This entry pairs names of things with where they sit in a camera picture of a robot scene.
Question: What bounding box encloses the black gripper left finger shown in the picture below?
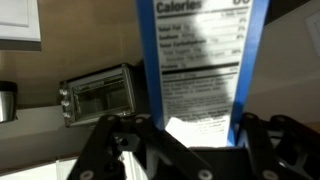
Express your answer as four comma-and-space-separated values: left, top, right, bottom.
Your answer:
65, 113, 214, 180

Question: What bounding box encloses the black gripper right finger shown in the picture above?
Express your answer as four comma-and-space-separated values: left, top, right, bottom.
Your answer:
240, 112, 320, 180

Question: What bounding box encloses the blue snack box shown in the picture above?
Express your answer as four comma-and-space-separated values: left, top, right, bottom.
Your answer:
134, 0, 271, 148

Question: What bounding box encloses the silver toaster oven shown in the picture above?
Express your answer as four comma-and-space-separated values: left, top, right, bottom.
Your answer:
58, 63, 138, 129

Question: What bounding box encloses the black electric kettle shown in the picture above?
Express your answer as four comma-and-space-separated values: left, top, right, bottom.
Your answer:
0, 80, 19, 124

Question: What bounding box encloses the white lower cabinet door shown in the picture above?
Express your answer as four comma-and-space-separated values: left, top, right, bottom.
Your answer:
0, 0, 42, 43

